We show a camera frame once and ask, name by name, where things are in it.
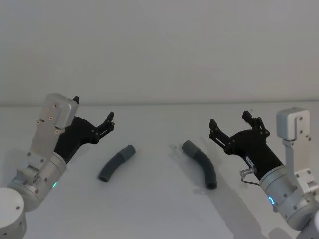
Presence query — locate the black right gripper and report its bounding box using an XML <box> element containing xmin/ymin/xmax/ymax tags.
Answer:
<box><xmin>208</xmin><ymin>111</ymin><xmax>285</xmax><ymax>181</ymax></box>

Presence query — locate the white table cloth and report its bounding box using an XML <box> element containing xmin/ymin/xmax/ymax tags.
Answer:
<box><xmin>0</xmin><ymin>103</ymin><xmax>319</xmax><ymax>239</ymax></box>

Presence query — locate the thin cable with silver plug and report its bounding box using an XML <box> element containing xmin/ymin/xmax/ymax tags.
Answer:
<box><xmin>239</xmin><ymin>167</ymin><xmax>261</xmax><ymax>186</ymax></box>

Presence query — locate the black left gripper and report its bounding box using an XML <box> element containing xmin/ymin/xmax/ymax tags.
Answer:
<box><xmin>53</xmin><ymin>95</ymin><xmax>116</xmax><ymax>165</ymax></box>

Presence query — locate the curved grey plastic pipe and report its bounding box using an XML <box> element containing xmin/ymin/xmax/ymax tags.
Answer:
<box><xmin>181</xmin><ymin>140</ymin><xmax>218</xmax><ymax>190</ymax></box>
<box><xmin>97</xmin><ymin>144</ymin><xmax>137</xmax><ymax>182</ymax></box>

